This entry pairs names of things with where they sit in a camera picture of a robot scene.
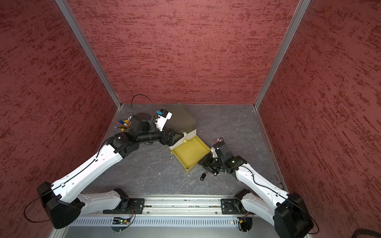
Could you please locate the yellow bottom drawer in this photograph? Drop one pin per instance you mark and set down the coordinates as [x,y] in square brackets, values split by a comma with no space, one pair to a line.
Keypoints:
[190,153]

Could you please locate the yellow pencil cup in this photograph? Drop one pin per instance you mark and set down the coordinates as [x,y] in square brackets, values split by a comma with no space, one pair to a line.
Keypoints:
[125,125]

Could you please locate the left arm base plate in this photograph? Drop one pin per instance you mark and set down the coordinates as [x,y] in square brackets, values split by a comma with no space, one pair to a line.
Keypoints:
[134,206]

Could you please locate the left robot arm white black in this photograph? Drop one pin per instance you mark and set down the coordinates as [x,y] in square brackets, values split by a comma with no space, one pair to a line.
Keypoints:
[64,201]

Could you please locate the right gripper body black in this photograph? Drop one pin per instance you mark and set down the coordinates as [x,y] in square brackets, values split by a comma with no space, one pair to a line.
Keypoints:
[218,162]

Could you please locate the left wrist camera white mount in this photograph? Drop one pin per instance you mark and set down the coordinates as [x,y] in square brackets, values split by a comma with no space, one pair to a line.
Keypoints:
[162,117]

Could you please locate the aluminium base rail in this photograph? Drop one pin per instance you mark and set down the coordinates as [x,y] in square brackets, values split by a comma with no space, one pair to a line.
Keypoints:
[164,211]

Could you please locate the white drawer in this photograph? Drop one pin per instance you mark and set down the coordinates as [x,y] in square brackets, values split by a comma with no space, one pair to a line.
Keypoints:
[184,140]

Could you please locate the pencils in cup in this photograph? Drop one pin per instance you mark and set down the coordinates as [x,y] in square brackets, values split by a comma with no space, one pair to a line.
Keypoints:
[118,124]

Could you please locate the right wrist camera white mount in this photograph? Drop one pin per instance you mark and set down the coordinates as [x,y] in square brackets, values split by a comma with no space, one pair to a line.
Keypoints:
[214,154]

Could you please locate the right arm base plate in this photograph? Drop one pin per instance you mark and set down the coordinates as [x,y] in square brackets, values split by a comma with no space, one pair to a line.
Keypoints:
[232,206]

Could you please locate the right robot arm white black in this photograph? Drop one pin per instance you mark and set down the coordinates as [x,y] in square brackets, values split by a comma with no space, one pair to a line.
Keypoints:
[286,212]

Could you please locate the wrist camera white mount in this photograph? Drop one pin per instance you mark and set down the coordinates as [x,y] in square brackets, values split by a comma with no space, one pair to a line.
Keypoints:
[214,154]
[162,117]

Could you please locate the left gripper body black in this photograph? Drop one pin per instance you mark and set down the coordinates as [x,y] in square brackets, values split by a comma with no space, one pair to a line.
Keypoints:
[163,140]

